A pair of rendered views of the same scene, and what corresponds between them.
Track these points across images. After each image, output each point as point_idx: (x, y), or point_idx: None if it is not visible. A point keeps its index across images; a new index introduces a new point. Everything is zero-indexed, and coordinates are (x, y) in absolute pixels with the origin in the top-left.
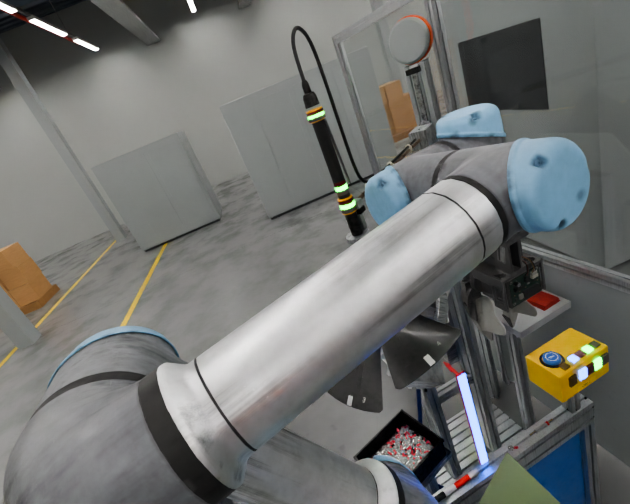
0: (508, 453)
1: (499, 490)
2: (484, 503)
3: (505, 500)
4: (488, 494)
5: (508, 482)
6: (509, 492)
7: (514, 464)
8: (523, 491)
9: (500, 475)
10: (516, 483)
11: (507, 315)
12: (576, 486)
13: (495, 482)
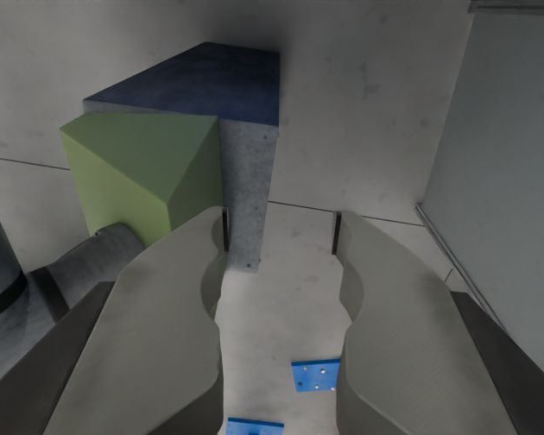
0: (167, 208)
1: (139, 200)
2: (121, 179)
3: (140, 211)
4: (128, 183)
5: (150, 213)
6: (147, 216)
7: (166, 221)
8: (158, 236)
9: (147, 198)
10: (156, 226)
11: (339, 247)
12: None
13: (139, 192)
